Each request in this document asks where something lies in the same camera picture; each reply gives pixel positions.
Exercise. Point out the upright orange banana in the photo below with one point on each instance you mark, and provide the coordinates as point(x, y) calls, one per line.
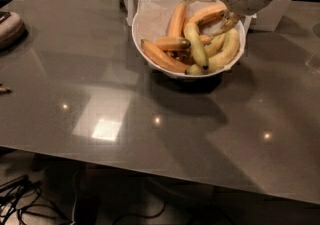
point(177, 20)

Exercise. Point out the large yellow banana right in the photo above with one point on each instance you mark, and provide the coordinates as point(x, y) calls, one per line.
point(225, 55)

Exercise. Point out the small object table edge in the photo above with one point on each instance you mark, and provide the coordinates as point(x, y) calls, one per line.
point(4, 90)

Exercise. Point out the yellow-green banana centre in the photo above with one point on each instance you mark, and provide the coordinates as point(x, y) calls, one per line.
point(191, 33)

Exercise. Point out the short orange banana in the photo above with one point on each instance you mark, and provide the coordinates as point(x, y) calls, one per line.
point(173, 43)

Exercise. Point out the long orange banana left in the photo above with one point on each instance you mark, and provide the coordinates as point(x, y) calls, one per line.
point(160, 58)

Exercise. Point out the round padded object left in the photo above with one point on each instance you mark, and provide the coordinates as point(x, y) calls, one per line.
point(11, 28)

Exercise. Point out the white box back right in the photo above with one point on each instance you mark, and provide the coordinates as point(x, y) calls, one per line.
point(268, 18)

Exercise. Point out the small yellow banana middle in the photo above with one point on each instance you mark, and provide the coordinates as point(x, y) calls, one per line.
point(213, 47)

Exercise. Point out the white bowl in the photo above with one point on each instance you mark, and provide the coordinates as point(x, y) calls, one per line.
point(206, 34)

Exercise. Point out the white paper liner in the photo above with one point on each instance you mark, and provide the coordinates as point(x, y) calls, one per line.
point(152, 19)

